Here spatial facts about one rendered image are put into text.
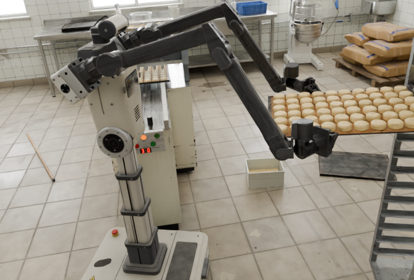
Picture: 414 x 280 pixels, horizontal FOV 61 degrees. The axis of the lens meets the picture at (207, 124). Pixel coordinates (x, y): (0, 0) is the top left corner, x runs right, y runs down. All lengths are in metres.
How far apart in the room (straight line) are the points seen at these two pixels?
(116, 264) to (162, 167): 0.63
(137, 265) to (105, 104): 0.96
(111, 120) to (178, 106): 1.38
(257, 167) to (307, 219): 0.67
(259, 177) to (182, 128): 0.74
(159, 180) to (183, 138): 0.73
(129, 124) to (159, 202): 1.02
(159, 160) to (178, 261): 0.62
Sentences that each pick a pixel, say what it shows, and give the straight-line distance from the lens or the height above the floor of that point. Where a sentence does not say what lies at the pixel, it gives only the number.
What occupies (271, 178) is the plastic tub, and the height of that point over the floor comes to 0.10.
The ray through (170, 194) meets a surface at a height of 0.34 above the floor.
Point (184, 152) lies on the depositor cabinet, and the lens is 3.06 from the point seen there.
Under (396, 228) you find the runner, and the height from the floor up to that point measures 0.41.
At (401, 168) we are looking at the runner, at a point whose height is 0.78.
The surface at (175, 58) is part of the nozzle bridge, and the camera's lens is 2.81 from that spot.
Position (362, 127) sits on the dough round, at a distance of 1.37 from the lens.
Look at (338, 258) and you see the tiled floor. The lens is 2.53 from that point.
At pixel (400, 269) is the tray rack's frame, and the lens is 2.37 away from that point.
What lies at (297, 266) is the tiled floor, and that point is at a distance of 2.44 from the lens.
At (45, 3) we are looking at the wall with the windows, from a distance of 6.04.
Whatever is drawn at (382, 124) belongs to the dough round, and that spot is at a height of 1.21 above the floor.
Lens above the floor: 1.80
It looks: 26 degrees down
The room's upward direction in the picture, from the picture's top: 4 degrees counter-clockwise
